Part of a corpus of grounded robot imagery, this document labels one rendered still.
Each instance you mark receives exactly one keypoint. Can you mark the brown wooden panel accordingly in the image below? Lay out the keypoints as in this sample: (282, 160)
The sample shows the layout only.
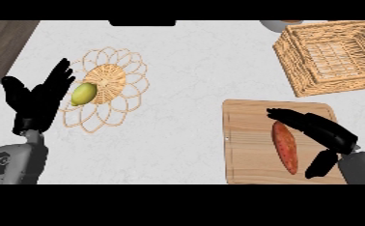
(14, 40)

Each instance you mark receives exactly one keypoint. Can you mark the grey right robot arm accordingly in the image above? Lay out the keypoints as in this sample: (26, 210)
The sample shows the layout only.
(353, 168)

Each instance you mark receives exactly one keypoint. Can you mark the yellow-green mango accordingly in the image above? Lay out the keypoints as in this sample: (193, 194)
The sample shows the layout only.
(84, 93)

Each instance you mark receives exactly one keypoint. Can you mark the woven flower-shaped placemat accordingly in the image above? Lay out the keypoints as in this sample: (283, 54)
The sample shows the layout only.
(112, 86)

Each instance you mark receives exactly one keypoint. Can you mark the rectangular wicker basket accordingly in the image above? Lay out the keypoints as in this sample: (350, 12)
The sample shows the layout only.
(329, 59)

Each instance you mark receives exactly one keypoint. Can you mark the pale wooden cutting board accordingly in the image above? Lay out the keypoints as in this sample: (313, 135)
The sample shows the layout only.
(259, 149)

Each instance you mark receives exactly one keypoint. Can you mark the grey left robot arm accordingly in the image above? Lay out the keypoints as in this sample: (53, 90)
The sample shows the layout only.
(22, 162)

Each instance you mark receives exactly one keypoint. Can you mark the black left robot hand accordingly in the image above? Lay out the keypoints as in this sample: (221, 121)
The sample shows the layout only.
(42, 100)

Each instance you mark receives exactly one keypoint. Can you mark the white round bowl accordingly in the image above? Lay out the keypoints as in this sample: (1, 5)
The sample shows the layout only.
(280, 24)

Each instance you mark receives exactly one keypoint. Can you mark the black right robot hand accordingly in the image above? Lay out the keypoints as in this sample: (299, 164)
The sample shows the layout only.
(317, 129)

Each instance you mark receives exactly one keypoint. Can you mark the black flat appliance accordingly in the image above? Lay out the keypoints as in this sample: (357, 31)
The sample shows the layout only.
(143, 22)

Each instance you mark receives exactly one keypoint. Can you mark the orange sweet potato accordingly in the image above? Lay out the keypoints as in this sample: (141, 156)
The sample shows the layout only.
(286, 147)

